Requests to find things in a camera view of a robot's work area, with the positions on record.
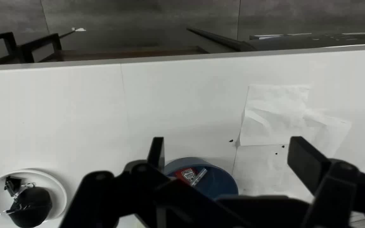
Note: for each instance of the crumpled black object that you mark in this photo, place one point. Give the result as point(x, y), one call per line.
point(31, 207)

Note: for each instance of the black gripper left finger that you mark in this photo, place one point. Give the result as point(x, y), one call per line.
point(107, 198)

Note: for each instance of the dark blue bowl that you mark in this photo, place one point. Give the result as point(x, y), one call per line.
point(221, 181)

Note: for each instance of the clear plastic sheet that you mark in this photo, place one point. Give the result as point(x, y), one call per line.
point(275, 118)

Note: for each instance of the dark metal frame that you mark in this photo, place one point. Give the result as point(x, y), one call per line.
point(9, 42)
point(51, 42)

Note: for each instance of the red sauce packet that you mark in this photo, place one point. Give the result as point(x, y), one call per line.
point(189, 175)

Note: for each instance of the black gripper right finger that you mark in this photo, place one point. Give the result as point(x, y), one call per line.
point(339, 190)

